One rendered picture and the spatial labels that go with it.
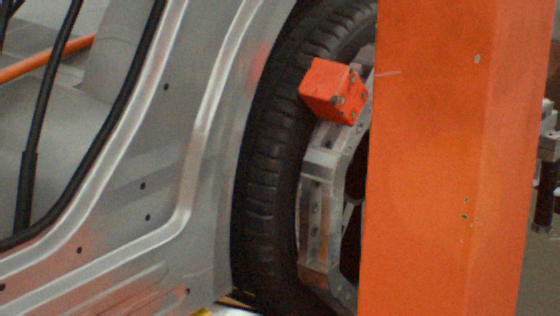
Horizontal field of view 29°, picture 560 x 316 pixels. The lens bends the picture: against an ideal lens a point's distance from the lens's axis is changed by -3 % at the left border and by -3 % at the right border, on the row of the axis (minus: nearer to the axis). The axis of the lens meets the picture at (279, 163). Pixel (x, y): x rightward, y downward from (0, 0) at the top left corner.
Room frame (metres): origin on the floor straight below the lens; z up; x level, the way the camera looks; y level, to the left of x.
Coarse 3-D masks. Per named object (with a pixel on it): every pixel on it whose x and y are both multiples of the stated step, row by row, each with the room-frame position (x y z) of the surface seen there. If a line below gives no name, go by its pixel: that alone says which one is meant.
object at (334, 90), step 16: (320, 64) 1.72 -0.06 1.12; (336, 64) 1.71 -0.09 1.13; (304, 80) 1.71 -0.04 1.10; (320, 80) 1.70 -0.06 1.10; (336, 80) 1.69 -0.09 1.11; (352, 80) 1.70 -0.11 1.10; (304, 96) 1.70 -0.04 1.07; (320, 96) 1.68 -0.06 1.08; (336, 96) 1.67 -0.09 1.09; (352, 96) 1.70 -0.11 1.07; (320, 112) 1.72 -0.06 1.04; (336, 112) 1.69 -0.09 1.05; (352, 112) 1.71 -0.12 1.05
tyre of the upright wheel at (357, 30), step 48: (336, 0) 1.93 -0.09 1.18; (288, 48) 1.82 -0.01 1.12; (336, 48) 1.81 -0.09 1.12; (288, 96) 1.74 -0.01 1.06; (288, 144) 1.71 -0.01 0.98; (240, 192) 1.71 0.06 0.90; (288, 192) 1.71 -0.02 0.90; (240, 240) 1.71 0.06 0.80; (288, 240) 1.72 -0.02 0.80; (240, 288) 1.77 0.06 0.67; (288, 288) 1.72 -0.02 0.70
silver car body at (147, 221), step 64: (0, 0) 2.35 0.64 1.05; (64, 0) 2.38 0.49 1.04; (128, 0) 1.84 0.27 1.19; (192, 0) 1.58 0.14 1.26; (256, 0) 1.67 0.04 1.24; (0, 64) 1.94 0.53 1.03; (64, 64) 1.93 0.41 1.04; (128, 64) 1.77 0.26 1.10; (192, 64) 1.58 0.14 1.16; (256, 64) 1.66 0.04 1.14; (0, 128) 1.67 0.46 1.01; (64, 128) 1.66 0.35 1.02; (128, 128) 1.48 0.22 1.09; (192, 128) 1.58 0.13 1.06; (0, 192) 1.59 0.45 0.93; (64, 192) 1.39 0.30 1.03; (128, 192) 1.46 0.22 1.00; (192, 192) 1.55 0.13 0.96; (0, 256) 1.30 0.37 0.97; (64, 256) 1.36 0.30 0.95; (128, 256) 1.43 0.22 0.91; (192, 256) 1.54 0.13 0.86
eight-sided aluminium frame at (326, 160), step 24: (360, 72) 1.80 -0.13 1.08; (360, 120) 1.73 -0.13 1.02; (312, 144) 1.71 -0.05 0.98; (336, 144) 1.70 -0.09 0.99; (312, 168) 1.69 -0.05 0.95; (336, 168) 1.67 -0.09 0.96; (312, 192) 1.70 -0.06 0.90; (336, 192) 1.69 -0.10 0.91; (312, 216) 1.70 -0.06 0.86; (336, 216) 1.69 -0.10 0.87; (312, 240) 1.70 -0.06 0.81; (336, 240) 1.69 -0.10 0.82; (312, 264) 1.69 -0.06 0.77; (336, 264) 1.68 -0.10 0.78; (312, 288) 1.72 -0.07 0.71; (336, 288) 1.69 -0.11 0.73; (336, 312) 1.80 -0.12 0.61
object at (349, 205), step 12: (312, 132) 1.76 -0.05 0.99; (360, 144) 2.01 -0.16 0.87; (360, 156) 2.01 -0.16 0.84; (300, 168) 1.74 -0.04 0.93; (360, 168) 2.01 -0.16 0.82; (300, 180) 1.74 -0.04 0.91; (348, 180) 1.98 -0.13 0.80; (360, 180) 2.00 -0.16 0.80; (348, 192) 1.97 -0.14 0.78; (360, 192) 1.97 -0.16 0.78; (348, 204) 1.91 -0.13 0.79; (360, 204) 1.94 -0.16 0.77; (348, 216) 1.91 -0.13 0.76; (360, 216) 1.95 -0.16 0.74; (348, 228) 2.09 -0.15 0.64; (360, 228) 1.95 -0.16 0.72; (348, 240) 2.06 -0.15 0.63; (360, 240) 1.95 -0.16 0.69; (348, 252) 2.03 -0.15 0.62; (360, 252) 1.95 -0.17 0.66; (348, 264) 1.98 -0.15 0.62; (348, 276) 1.94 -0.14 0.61
